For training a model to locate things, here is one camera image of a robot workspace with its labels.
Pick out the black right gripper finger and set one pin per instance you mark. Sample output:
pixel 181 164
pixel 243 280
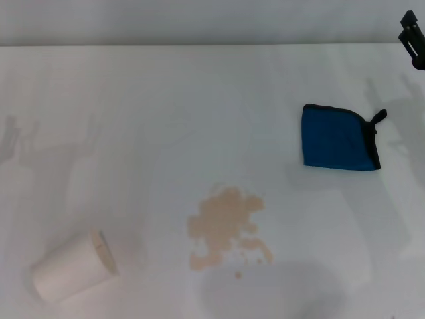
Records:
pixel 409 18
pixel 417 43

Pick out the blue rag with black trim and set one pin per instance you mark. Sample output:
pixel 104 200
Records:
pixel 332 139

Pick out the white paper cup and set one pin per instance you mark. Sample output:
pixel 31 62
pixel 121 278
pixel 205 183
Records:
pixel 69 266

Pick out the brown water stain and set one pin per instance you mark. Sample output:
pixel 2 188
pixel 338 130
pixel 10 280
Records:
pixel 222 216

